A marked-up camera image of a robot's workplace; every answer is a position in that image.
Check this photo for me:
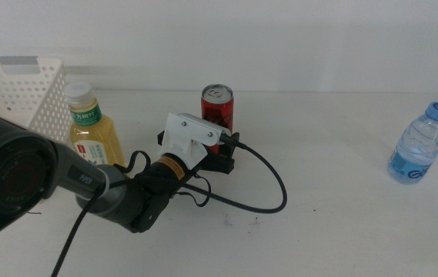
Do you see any white perforated plastic basket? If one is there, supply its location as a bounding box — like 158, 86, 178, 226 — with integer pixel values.
0, 55, 74, 144

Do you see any thin black left arm wire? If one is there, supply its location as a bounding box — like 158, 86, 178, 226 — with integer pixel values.
114, 149, 212, 208

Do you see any yellow tea bottle green label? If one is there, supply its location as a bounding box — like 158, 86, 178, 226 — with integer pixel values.
63, 81, 127, 169

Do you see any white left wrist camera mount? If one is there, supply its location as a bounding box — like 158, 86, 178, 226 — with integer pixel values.
159, 112, 232, 170

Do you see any red soda can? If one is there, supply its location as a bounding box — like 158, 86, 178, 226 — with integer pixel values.
201, 83, 234, 155

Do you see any clear water bottle blue cap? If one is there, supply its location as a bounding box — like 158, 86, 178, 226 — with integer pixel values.
386, 101, 438, 185

